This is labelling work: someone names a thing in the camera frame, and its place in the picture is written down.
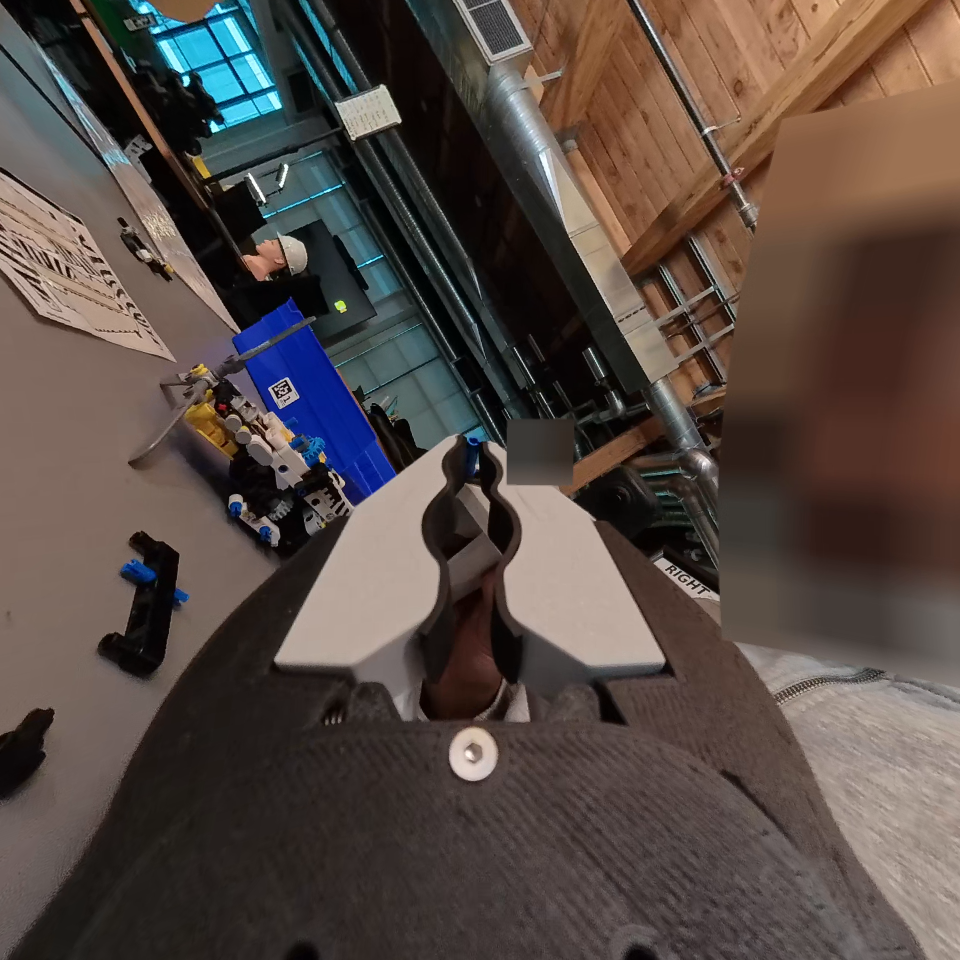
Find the silver air duct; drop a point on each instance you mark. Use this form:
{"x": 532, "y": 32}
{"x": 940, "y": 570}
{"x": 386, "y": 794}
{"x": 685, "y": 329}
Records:
{"x": 540, "y": 172}

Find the black monitor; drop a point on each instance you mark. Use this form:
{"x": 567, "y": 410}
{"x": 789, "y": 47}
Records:
{"x": 337, "y": 270}

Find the lego helicopter model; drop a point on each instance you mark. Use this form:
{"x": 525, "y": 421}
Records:
{"x": 277, "y": 465}

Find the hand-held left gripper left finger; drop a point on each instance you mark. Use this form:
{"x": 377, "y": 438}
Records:
{"x": 360, "y": 600}

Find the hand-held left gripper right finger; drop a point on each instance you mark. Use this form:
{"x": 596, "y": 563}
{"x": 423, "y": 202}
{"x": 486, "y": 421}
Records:
{"x": 577, "y": 600}

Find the blue lego pin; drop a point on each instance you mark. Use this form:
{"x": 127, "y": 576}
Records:
{"x": 137, "y": 572}
{"x": 471, "y": 450}

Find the mannequin head with hard hat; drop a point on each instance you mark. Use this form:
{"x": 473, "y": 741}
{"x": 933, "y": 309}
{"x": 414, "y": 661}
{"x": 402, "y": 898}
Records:
{"x": 292, "y": 255}

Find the white vent grille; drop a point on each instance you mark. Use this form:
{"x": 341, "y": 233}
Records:
{"x": 491, "y": 26}

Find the black lego frame beam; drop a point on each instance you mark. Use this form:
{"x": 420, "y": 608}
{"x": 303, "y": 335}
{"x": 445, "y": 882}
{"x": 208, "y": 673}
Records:
{"x": 150, "y": 615}

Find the large window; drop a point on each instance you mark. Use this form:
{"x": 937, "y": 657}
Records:
{"x": 225, "y": 67}

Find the hanging white sign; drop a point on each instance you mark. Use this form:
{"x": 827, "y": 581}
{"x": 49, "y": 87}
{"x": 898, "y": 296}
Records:
{"x": 367, "y": 112}

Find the metal ceiling pipe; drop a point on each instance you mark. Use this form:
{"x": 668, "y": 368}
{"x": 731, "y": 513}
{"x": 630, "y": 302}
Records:
{"x": 673, "y": 75}

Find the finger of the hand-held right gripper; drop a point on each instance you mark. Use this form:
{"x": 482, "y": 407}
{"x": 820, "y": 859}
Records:
{"x": 472, "y": 514}
{"x": 472, "y": 566}

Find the black lego elbow connector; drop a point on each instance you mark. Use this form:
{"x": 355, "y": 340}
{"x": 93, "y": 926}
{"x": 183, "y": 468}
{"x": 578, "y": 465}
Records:
{"x": 22, "y": 750}

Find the zebra striped sticker sheet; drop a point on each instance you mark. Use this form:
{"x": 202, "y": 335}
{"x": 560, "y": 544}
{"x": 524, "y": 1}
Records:
{"x": 67, "y": 277}

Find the wooden ceiling beam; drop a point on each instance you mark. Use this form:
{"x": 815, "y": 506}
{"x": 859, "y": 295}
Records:
{"x": 675, "y": 232}

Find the person's right hand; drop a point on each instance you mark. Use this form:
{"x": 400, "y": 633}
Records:
{"x": 465, "y": 660}

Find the blue storage bin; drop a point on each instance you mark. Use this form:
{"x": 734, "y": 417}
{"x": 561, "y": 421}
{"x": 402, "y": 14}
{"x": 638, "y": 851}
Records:
{"x": 322, "y": 420}

